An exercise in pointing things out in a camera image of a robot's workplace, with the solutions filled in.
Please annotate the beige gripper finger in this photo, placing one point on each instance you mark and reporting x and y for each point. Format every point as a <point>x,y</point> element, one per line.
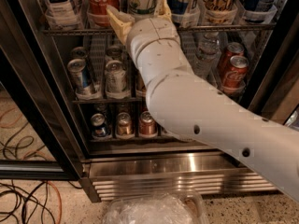
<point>162,10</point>
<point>120,22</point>

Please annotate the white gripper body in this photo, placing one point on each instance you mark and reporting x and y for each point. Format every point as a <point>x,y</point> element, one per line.
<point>151,32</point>

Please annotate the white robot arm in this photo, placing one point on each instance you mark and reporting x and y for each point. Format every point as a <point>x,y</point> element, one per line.
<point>187,105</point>

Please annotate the red coca-cola can top shelf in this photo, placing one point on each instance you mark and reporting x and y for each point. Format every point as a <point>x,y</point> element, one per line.
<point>99,10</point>

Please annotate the white silver can middle rear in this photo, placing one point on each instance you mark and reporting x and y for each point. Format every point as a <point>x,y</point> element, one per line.
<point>113,52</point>

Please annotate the white silver can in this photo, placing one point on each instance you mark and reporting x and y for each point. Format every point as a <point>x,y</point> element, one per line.
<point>113,52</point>
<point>116,77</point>

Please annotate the blue silver can middle rear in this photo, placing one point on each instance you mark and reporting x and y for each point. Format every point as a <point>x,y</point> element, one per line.
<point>79,53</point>

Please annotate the gold can middle front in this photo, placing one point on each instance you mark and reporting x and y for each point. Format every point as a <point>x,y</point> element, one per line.
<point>140,86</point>

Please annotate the clear water bottle middle shelf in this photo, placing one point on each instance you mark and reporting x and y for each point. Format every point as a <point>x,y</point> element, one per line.
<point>203,52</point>

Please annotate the white silver can middle front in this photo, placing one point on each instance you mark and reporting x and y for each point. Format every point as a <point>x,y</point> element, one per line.
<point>116,77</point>

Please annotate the white black label can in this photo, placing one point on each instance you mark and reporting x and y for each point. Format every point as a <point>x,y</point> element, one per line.
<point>63,10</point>

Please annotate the blue silver can middle front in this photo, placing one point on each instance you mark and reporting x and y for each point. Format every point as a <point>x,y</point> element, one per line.
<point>80,74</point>

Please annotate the red coca-cola can rear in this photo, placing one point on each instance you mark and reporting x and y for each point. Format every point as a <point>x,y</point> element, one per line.
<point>232,49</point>

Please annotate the stainless steel fridge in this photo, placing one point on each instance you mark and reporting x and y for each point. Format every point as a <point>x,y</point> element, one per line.
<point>131,165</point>

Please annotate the red copper can bottom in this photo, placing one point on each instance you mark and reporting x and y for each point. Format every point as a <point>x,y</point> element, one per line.
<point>147,125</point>

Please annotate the bronze can bottom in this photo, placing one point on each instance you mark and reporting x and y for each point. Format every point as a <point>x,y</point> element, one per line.
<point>124,125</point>

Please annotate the blue pepsi can bottom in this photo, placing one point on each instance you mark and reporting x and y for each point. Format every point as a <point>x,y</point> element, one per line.
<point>100,128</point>

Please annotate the red coca-cola can front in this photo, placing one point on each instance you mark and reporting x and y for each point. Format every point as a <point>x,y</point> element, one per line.
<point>235,71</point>

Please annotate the right glass fridge door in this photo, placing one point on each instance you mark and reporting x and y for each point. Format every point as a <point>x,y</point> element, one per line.
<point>274,85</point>

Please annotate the glass fridge door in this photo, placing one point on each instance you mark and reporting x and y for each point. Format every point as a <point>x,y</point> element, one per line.
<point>274,85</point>
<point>31,71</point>

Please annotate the left glass fridge door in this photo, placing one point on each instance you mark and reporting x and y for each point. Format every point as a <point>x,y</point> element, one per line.
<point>31,71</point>

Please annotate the clear plastic bag bin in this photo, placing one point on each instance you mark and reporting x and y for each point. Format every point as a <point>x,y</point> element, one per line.
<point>183,206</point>

